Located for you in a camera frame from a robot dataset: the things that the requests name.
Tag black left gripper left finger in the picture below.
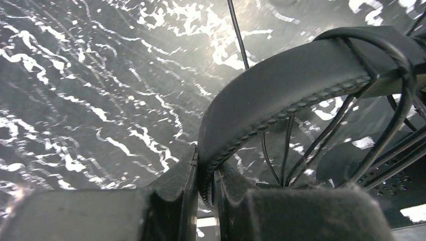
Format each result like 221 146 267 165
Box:
1 145 198 240

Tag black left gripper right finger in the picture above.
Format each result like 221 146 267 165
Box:
212 164 394 240

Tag black headphones with cable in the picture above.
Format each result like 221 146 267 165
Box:
197 0 426 230

